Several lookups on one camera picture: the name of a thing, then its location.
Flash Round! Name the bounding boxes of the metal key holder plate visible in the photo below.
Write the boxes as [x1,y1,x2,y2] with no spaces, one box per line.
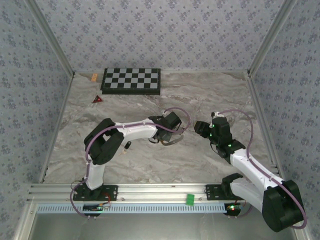
[161,134,185,147]

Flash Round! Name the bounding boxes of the black headed key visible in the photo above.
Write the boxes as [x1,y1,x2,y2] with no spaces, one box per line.
[119,140,133,156]

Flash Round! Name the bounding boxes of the black white chessboard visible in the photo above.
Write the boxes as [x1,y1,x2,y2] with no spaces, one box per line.
[100,67,162,96]

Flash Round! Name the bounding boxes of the small controller circuit board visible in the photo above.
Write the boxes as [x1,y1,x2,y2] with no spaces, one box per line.
[224,202,245,215]
[82,203,105,213]

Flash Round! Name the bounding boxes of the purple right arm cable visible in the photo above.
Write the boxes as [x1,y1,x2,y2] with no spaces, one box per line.
[216,108,308,230]

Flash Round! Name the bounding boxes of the aluminium table edge rail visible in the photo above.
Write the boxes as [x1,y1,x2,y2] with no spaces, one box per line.
[38,73,76,185]
[246,72,286,182]

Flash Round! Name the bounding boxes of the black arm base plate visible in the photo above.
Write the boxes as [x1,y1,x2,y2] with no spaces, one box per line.
[72,184,119,202]
[205,184,252,202]

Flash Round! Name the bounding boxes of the long aluminium mounting rail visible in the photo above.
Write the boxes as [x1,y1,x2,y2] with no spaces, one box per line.
[26,183,253,204]

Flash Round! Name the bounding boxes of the blue slotted cable duct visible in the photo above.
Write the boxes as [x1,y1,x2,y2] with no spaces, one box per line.
[36,202,227,214]

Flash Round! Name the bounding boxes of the aluminium frame post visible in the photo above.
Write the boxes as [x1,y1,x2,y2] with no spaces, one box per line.
[247,0,300,77]
[26,0,76,77]

